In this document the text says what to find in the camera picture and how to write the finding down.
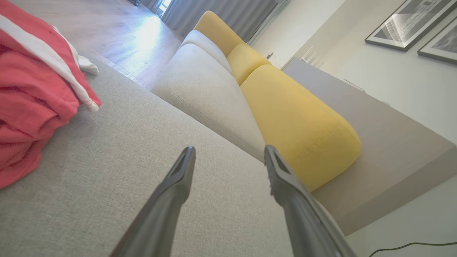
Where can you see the wide grey sofa seat cushion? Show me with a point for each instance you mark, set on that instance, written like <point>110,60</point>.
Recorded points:
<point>207,96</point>

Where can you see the grey sofa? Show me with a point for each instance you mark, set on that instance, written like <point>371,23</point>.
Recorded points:
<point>107,178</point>

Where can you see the yellow sofa armrest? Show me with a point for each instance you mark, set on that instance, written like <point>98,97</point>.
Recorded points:
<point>216,30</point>

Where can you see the narrow grey curtain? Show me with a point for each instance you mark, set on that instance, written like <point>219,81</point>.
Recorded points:
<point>150,3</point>

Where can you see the large black framed picture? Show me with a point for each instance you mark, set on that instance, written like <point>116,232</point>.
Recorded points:
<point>410,21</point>

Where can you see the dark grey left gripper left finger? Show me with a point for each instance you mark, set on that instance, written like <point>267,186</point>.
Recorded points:
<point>162,214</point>

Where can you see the white wall socket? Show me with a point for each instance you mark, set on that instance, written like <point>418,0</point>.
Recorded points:
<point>270,54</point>

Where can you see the large yellow sofa backrest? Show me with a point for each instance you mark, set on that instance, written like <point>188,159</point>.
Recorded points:
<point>296,125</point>

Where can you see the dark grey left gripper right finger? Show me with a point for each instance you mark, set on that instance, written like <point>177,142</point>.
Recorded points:
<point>303,221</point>

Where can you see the small grey sofa seat cushion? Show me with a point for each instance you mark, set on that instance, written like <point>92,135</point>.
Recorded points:
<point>203,41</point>

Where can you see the narrow yellow sofa backrest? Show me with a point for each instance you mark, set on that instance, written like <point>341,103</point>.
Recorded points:
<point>244,60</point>

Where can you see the wide grey curtain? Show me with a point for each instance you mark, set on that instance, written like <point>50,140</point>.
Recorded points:
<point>221,14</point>

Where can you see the red shorts white stripe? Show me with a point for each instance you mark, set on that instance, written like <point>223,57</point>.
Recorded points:
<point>32,107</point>

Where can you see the small black framed picture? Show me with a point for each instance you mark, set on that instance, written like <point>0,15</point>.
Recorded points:
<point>442,44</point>

